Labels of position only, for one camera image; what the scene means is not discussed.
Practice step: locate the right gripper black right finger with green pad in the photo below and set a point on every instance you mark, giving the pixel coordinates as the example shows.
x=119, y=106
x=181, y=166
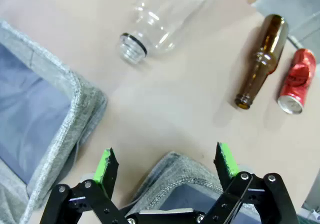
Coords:
x=226, y=164

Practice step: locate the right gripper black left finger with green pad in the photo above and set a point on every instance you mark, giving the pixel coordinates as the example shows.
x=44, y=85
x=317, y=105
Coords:
x=105, y=169

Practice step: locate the crushed red can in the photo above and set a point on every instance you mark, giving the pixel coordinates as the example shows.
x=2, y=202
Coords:
x=297, y=79

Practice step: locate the clear plastic bottle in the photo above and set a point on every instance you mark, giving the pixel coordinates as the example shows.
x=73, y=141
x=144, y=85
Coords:
x=160, y=21

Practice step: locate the grey felt basket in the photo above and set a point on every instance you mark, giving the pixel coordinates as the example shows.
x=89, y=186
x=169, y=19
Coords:
x=180, y=174
x=82, y=101

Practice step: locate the brown glass bottle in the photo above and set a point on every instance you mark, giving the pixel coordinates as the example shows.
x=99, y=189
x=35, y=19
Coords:
x=265, y=59

